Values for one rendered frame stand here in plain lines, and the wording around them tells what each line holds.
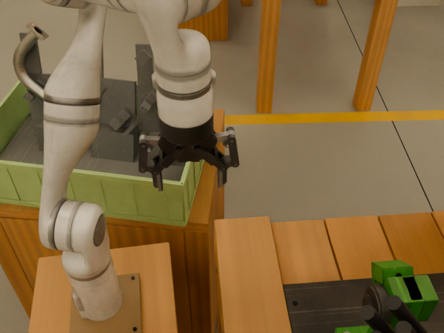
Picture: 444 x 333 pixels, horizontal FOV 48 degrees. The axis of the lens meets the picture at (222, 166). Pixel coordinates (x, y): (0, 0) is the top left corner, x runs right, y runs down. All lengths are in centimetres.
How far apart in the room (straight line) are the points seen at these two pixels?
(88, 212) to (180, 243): 61
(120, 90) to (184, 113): 86
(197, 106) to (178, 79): 5
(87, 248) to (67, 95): 27
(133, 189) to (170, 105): 69
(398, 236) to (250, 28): 282
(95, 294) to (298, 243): 49
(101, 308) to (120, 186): 35
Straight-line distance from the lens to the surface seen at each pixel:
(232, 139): 70
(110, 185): 133
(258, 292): 113
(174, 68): 60
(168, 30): 56
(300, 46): 371
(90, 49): 85
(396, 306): 32
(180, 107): 63
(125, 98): 149
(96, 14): 85
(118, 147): 148
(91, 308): 111
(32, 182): 143
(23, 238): 163
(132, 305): 116
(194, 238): 144
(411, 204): 266
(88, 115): 85
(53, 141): 86
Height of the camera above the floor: 185
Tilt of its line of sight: 44 degrees down
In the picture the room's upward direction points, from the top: straight up
